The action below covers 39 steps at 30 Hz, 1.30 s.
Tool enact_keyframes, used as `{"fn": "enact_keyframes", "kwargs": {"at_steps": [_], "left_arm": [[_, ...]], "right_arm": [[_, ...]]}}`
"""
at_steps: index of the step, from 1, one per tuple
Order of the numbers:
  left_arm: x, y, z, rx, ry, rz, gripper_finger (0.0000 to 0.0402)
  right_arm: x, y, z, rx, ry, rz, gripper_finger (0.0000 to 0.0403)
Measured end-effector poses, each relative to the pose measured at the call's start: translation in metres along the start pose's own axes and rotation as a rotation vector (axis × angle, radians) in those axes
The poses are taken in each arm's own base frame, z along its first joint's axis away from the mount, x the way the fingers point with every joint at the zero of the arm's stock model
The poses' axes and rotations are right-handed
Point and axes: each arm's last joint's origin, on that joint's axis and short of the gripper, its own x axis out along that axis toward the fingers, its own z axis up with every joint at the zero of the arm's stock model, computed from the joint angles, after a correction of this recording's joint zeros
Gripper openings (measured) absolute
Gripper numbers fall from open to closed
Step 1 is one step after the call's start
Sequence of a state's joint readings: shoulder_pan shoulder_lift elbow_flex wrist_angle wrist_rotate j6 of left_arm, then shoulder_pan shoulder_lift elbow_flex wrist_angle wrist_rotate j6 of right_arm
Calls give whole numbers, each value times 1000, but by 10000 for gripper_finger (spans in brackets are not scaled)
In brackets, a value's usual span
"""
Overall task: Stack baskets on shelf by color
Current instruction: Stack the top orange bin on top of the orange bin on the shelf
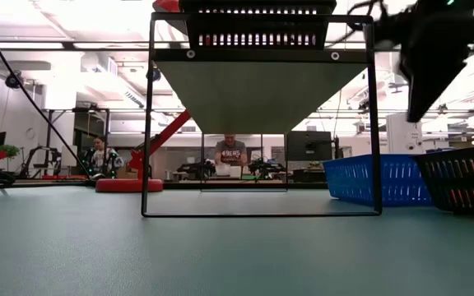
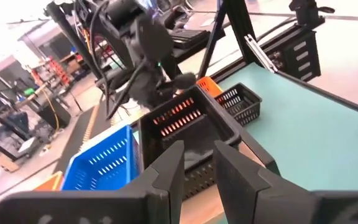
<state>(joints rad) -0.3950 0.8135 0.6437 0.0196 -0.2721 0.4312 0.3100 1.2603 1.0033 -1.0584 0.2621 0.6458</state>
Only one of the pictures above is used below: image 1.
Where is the green table mat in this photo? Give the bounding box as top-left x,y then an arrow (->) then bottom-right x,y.
0,187 -> 474,296

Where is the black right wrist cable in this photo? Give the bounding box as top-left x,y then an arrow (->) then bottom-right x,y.
328,0 -> 388,47

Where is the black aluminium table frame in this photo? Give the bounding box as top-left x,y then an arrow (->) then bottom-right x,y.
0,162 -> 328,191

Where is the blue plastic basket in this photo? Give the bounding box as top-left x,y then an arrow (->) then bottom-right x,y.
322,153 -> 434,207

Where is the person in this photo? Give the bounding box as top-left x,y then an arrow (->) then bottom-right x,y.
213,133 -> 249,168
81,135 -> 125,180

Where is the black plastic basket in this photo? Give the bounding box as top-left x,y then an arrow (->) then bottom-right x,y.
410,143 -> 474,217
178,0 -> 337,51

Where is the red desk lamp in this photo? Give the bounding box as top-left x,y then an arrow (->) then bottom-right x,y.
95,0 -> 193,193

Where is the large black screen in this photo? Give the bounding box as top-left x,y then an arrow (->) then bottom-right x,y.
286,130 -> 333,162

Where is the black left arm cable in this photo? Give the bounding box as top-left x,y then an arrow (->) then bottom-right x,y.
0,7 -> 98,180

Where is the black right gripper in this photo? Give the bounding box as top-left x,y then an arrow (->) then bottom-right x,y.
374,0 -> 474,123

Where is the white machine cabinet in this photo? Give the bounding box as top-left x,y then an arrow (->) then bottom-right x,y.
386,113 -> 424,155

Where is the green potted plant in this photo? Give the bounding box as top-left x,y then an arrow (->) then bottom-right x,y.
0,143 -> 21,160

